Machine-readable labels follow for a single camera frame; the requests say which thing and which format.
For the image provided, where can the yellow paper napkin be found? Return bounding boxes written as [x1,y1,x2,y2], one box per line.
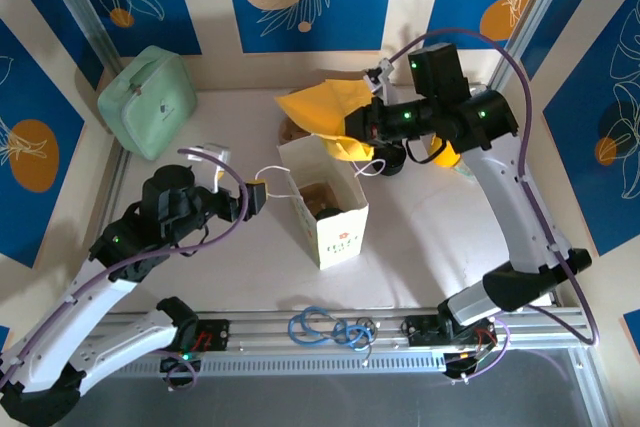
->
[273,79,376,162]

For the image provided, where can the cardboard cup carrier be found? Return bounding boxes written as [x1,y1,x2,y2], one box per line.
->
[299,180,346,213]

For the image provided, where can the white paper carry bag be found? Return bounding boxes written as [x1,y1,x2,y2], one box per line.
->
[254,139,387,272]

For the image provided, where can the yellow mug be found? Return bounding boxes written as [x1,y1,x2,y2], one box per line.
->
[430,138,462,169]

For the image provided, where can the stack of black lids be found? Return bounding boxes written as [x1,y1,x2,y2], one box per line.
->
[372,144,407,177]

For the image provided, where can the stacked cardboard cup carriers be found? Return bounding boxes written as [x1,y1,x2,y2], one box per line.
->
[277,116,314,146]

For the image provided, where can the mint green lunch bag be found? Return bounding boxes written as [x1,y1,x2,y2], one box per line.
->
[97,45,197,162]

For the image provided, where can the small black controller board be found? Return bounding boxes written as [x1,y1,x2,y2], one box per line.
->
[159,351,202,388]
[443,350,489,384]

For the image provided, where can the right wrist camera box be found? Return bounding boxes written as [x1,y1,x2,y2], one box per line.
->
[363,57,397,104]

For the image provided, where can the aluminium side rail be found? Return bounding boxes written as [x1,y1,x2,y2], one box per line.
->
[92,146,132,248]

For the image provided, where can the coiled blue cable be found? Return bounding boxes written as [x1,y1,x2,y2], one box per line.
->
[287,305,374,352]

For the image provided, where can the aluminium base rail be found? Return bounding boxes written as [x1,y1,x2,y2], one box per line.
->
[42,307,597,362]

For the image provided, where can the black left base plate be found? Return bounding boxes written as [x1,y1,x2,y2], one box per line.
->
[138,319,231,353]

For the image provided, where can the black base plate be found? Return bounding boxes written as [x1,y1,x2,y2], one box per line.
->
[404,315,499,348]
[138,319,231,353]

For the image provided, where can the aluminium frame post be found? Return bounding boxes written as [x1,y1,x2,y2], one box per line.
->
[487,0,576,98]
[37,0,122,62]

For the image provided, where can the slotted grey cable duct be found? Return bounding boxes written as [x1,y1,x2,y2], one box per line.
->
[62,354,576,379]

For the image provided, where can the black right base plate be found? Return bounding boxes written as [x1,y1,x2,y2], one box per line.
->
[404,315,499,348]

